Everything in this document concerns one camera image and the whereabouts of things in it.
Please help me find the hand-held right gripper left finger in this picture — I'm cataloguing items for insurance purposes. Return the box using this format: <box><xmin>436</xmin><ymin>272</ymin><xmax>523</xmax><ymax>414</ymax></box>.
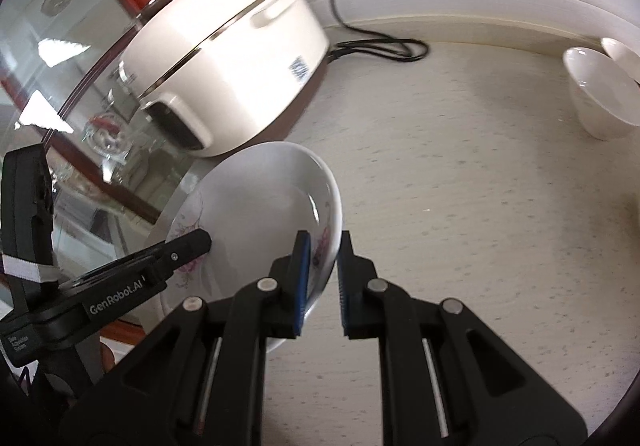
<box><xmin>75</xmin><ymin>229</ymin><xmax>313</xmax><ymax>446</ymax></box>

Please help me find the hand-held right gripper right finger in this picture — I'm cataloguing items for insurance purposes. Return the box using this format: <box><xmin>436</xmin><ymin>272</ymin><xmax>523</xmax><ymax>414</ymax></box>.
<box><xmin>336</xmin><ymin>229</ymin><xmax>588</xmax><ymax>446</ymax></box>

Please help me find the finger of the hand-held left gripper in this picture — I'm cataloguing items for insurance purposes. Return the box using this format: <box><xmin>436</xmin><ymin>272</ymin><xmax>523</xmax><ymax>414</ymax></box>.
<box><xmin>142</xmin><ymin>229</ymin><xmax>214</xmax><ymax>291</ymax></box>

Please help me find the large round pink-flower plate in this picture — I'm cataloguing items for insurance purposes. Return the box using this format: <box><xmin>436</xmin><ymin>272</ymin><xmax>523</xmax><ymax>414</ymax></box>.
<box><xmin>144</xmin><ymin>159</ymin><xmax>321</xmax><ymax>355</ymax></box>

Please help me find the deep oval pink-flower plate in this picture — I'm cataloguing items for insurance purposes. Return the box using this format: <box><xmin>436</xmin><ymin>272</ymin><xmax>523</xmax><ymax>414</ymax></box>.
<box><xmin>192</xmin><ymin>141</ymin><xmax>344</xmax><ymax>322</ymax></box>

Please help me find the red bowl with white inside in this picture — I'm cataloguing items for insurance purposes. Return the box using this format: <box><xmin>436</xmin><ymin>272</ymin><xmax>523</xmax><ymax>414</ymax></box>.
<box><xmin>600</xmin><ymin>37</ymin><xmax>640</xmax><ymax>87</ymax></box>

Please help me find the clear glass dish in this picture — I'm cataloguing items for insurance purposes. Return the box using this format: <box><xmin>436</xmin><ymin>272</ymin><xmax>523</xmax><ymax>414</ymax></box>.
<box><xmin>82</xmin><ymin>111</ymin><xmax>136</xmax><ymax>162</ymax></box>

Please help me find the cream rice cooker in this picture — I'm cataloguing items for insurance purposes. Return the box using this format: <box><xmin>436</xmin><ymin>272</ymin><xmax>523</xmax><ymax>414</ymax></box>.
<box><xmin>119</xmin><ymin>0</ymin><xmax>331</xmax><ymax>158</ymax></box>

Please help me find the glass door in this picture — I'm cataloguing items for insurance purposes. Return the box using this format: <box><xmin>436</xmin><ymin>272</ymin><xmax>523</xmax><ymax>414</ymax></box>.
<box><xmin>0</xmin><ymin>0</ymin><xmax>216</xmax><ymax>307</ymax></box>

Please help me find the white bowl with pink print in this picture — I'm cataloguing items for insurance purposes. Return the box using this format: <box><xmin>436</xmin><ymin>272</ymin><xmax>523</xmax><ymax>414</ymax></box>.
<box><xmin>562</xmin><ymin>46</ymin><xmax>640</xmax><ymax>142</ymax></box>

